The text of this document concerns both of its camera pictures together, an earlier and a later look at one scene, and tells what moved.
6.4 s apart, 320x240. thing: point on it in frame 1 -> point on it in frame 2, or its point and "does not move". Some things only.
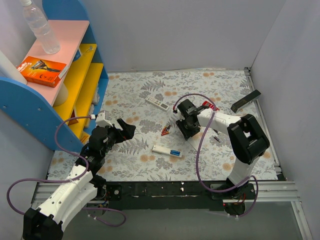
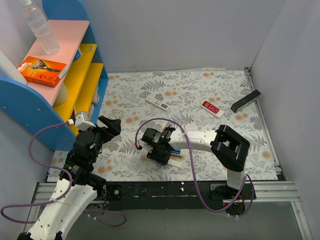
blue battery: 174,151 does not move
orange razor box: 41,72 does not move
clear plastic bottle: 36,19 does not move
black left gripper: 119,132 -> 105,127
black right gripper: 185,128 -> 164,147
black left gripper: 156,150 does not move
